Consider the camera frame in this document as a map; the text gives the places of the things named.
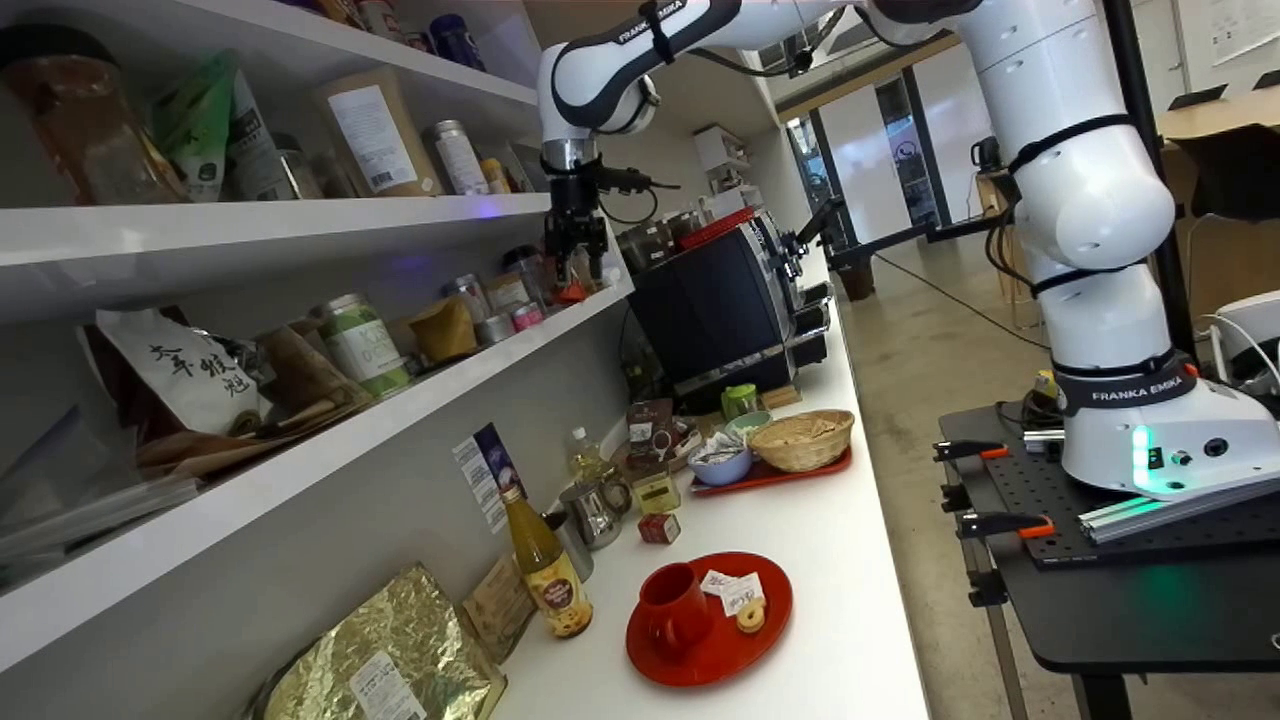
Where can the blue bowl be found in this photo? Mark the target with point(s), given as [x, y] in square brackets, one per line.
[721, 467]

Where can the red plate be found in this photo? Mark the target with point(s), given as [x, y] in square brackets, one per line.
[731, 646]

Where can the wicker basket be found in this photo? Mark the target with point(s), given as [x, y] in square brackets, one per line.
[807, 440]

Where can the green lid jar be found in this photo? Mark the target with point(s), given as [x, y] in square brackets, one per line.
[361, 347]

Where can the white paper bag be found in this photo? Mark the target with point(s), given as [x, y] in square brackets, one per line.
[192, 378]

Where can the black espresso machine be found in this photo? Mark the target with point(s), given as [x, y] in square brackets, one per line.
[731, 313]

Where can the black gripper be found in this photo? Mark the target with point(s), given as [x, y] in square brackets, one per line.
[573, 223]

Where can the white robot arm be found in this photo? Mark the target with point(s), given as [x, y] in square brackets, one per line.
[1091, 210]

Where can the red cup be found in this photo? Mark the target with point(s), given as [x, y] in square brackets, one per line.
[671, 608]

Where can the orange coffee packet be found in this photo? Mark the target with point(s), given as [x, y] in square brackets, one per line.
[571, 293]

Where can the black robot table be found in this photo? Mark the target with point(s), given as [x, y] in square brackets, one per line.
[1098, 614]

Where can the blue white wall card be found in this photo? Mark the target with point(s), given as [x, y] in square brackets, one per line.
[488, 474]

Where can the oil bottle yellow liquid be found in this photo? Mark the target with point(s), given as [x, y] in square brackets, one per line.
[545, 568]

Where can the gold foil bag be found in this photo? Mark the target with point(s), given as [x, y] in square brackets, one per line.
[401, 652]

